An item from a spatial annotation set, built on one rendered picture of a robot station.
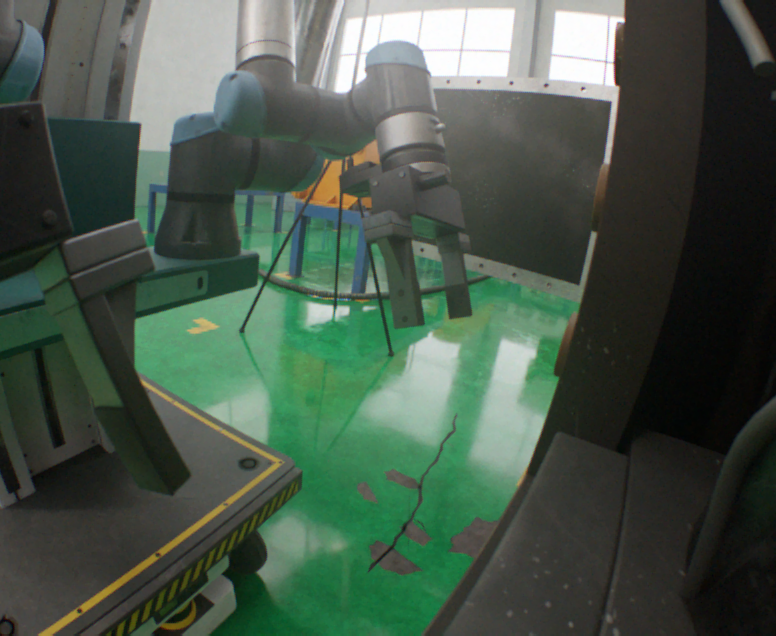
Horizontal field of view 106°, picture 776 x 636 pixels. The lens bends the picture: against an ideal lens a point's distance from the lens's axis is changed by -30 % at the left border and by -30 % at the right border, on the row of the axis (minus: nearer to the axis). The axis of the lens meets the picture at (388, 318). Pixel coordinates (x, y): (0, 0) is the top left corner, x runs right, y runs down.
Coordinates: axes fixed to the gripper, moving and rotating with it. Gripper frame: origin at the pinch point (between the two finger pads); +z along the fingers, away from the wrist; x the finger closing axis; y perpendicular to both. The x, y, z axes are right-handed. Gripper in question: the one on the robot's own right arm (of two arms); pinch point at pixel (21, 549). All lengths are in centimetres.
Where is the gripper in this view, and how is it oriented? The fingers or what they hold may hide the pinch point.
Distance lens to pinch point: 16.4
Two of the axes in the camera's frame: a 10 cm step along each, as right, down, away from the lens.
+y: -9.1, 1.5, 3.9
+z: 2.8, 9.1, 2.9
